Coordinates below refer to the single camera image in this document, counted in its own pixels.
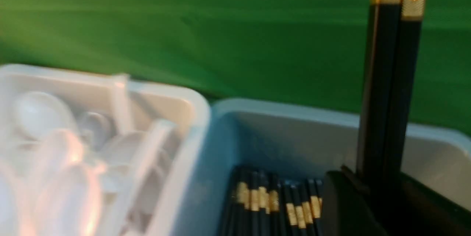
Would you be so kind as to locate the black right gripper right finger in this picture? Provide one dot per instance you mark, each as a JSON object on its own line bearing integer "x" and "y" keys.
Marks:
{"x": 427, "y": 213}

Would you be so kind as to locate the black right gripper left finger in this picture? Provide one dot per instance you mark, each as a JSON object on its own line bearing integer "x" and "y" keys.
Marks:
{"x": 345, "y": 209}

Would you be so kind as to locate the blue chopstick bin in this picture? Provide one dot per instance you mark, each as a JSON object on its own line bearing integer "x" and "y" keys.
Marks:
{"x": 299, "y": 142}

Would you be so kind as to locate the bundle of black chopsticks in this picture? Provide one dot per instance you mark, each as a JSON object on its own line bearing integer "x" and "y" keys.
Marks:
{"x": 260, "y": 203}

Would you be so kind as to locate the green backdrop cloth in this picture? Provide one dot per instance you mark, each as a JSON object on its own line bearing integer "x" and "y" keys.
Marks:
{"x": 305, "y": 52}

